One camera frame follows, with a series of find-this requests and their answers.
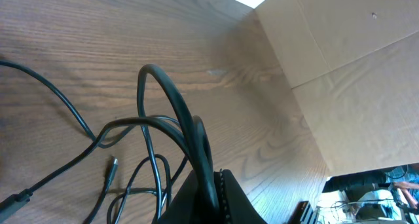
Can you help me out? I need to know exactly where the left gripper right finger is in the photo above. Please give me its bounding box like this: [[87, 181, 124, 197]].
[[214, 170, 266, 224]]

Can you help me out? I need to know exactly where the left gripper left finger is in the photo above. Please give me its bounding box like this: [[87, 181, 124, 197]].
[[157, 171, 209, 224]]

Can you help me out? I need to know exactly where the black USB cable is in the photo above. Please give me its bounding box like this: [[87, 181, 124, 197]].
[[0, 59, 220, 224]]

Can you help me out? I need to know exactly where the cardboard box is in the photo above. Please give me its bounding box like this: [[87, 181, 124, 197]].
[[256, 0, 418, 176]]

